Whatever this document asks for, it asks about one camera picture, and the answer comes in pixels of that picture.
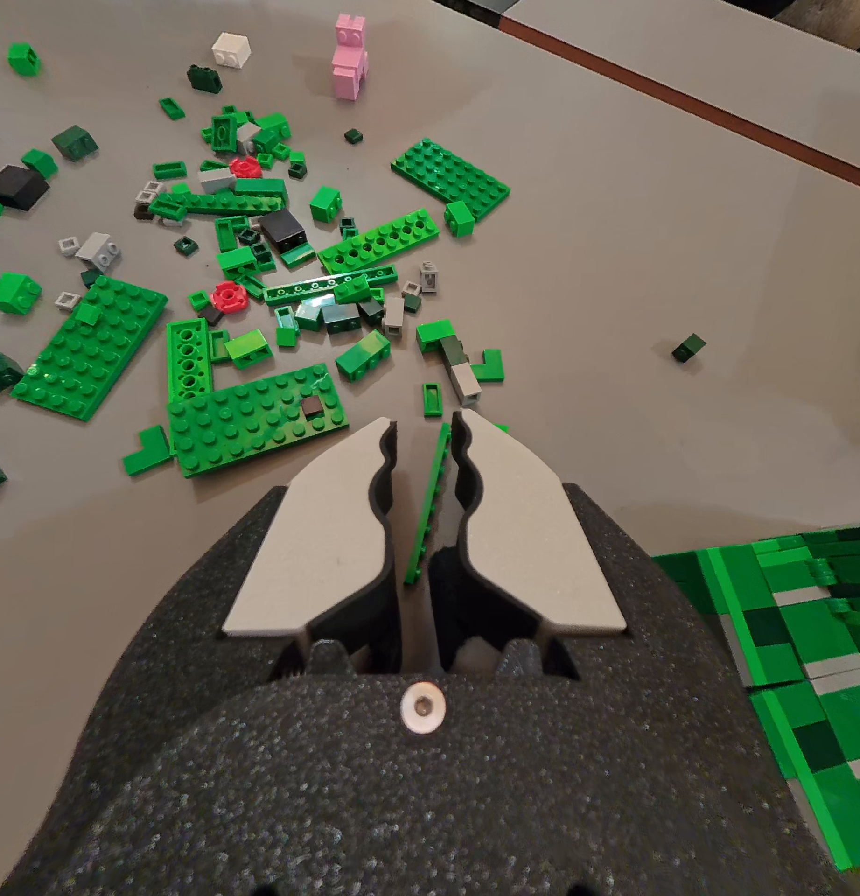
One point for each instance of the small dark toy cube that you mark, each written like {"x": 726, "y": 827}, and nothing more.
{"x": 689, "y": 348}

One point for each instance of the small white toy brick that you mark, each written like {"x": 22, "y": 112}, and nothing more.
{"x": 232, "y": 50}

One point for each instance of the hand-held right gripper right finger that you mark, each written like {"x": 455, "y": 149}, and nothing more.
{"x": 542, "y": 560}

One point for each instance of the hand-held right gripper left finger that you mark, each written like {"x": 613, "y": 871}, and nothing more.
{"x": 311, "y": 560}

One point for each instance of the grey toy brick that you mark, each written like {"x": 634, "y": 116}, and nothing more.
{"x": 97, "y": 248}

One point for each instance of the green blocky toy figure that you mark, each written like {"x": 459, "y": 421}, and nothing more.
{"x": 787, "y": 630}

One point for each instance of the long narrow green toy plate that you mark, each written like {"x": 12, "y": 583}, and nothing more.
{"x": 430, "y": 504}

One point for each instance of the green sloped toy brick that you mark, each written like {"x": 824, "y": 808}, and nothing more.
{"x": 13, "y": 292}

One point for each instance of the short green toy plate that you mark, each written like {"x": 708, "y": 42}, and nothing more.
{"x": 377, "y": 241}

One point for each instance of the large green toy plate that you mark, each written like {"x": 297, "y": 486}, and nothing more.
{"x": 258, "y": 427}
{"x": 87, "y": 364}
{"x": 451, "y": 175}

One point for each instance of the narrow green holed toy plate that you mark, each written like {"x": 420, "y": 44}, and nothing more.
{"x": 311, "y": 287}

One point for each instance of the black toy tile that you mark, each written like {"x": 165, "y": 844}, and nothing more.
{"x": 283, "y": 229}

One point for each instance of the grey desk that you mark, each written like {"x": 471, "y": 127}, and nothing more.
{"x": 612, "y": 280}

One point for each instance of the pile of green toy bricks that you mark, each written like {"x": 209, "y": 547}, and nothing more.
{"x": 220, "y": 203}

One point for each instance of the pink toy pig figure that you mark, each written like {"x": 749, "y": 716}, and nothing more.
{"x": 349, "y": 56}

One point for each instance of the red toy flower piece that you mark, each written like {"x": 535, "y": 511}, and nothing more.
{"x": 246, "y": 166}
{"x": 227, "y": 297}

